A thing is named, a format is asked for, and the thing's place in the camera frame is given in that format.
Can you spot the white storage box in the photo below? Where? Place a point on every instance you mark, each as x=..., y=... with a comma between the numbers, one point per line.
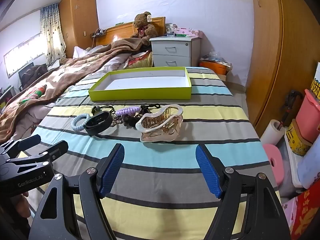
x=291, y=170

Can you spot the power strip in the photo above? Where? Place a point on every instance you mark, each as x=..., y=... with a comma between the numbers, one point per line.
x=98, y=33

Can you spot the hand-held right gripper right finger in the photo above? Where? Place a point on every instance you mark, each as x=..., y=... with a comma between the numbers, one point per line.
x=207, y=170

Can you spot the striped bed sheet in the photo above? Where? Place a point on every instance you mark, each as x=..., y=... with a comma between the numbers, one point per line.
x=162, y=195

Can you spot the clear amber hair claw clip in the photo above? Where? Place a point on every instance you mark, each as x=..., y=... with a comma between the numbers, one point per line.
x=147, y=120

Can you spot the brown blanket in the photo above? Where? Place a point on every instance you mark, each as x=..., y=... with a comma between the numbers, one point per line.
x=50, y=80

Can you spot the white paper roll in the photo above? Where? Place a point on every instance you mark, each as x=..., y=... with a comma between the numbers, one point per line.
x=270, y=135

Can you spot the window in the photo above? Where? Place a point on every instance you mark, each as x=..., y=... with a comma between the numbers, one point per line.
x=22, y=55

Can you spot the dark chair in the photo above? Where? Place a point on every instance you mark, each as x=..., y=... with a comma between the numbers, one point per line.
x=32, y=75

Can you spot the cardboard box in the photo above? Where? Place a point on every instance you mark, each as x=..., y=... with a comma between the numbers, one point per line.
x=225, y=76

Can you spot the black wristband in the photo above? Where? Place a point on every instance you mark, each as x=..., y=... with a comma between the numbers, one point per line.
x=100, y=127

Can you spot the white pillow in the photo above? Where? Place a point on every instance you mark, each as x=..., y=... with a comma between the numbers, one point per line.
x=80, y=52

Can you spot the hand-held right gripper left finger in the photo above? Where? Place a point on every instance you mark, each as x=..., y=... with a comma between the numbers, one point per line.
x=112, y=172

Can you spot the green shallow box tray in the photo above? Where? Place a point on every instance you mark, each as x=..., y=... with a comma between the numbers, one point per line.
x=150, y=80

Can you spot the person's left hand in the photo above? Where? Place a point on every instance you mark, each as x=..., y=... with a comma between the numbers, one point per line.
x=21, y=205

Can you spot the large wooden wardrobe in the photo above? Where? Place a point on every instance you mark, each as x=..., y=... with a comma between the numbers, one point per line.
x=275, y=55

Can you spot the clear drinking glass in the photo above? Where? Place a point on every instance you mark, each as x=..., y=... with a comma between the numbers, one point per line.
x=170, y=30

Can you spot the grey nightstand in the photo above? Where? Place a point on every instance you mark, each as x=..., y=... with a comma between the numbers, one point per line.
x=172, y=52

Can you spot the clear plastic bag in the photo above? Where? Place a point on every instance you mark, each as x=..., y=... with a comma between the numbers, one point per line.
x=216, y=56

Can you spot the pale blue bag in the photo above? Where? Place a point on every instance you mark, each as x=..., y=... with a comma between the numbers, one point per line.
x=310, y=172

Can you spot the red box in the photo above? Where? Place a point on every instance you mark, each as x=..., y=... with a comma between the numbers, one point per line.
x=307, y=215

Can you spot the pink floral tissue box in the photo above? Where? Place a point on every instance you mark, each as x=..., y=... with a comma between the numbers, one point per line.
x=192, y=32

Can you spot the orange box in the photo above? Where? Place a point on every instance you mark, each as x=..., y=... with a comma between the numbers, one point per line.
x=212, y=68

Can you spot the yellow patterned pillow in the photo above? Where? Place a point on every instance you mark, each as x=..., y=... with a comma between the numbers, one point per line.
x=140, y=61

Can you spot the brown teddy bear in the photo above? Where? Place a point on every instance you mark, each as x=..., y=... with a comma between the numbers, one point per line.
x=145, y=27

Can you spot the yellow box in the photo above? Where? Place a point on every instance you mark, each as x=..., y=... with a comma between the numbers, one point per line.
x=297, y=142

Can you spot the rhinestone hair pin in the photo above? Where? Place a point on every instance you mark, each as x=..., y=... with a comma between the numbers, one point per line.
x=117, y=122

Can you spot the wooden headboard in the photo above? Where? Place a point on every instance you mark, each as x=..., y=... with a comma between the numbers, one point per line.
x=120, y=33

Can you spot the tall wooden cabinet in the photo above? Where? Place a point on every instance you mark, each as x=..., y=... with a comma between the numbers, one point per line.
x=80, y=25

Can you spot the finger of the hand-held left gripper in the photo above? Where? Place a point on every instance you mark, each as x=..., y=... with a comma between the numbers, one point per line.
x=27, y=142
x=50, y=151

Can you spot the green pen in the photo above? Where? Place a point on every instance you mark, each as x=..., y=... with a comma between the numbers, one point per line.
x=182, y=35

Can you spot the patterned curtain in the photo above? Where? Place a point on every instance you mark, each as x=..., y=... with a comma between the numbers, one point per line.
x=52, y=35

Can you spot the pink plastic bin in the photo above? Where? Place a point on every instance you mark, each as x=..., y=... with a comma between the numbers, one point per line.
x=307, y=115

